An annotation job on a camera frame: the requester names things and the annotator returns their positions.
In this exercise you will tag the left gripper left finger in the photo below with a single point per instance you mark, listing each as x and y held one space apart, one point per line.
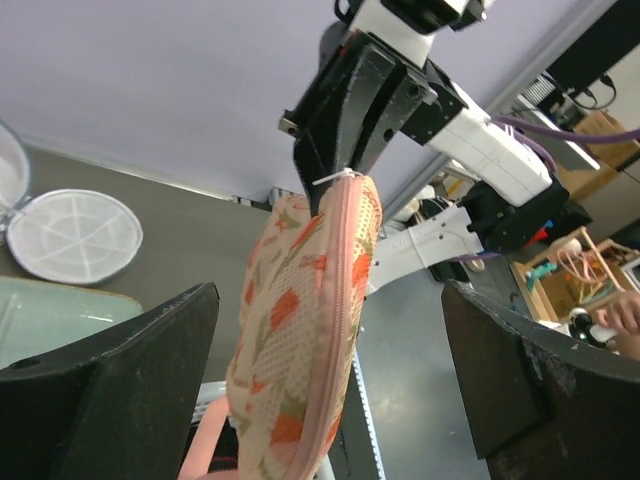
115 405

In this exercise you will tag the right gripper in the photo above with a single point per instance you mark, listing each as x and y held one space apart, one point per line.
374 74

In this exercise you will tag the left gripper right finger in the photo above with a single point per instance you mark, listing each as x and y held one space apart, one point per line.
540 405

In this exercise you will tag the floral mesh laundry bag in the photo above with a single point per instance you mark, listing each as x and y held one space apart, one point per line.
300 313

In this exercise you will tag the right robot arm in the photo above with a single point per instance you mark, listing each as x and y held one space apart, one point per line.
515 194

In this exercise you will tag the white round mesh laundry bag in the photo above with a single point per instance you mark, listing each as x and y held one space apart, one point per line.
71 236

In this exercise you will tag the white plastic basket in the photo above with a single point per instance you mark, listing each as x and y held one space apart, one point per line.
208 393

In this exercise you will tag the person hand in background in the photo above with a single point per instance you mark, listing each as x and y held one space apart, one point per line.
622 315

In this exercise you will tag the light green rectangular plate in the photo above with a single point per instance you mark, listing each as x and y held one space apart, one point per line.
37 317

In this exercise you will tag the wooden rack in background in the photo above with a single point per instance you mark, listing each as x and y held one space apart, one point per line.
574 271

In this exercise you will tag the white slotted cable duct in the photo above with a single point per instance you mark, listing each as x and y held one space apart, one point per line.
373 440

